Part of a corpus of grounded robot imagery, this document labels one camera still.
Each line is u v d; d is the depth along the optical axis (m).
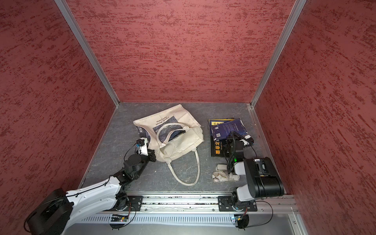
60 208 0.42
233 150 0.66
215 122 1.03
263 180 0.44
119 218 0.72
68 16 0.74
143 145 0.71
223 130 0.94
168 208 0.74
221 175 0.81
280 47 0.86
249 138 0.81
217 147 0.92
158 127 0.94
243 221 0.71
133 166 0.61
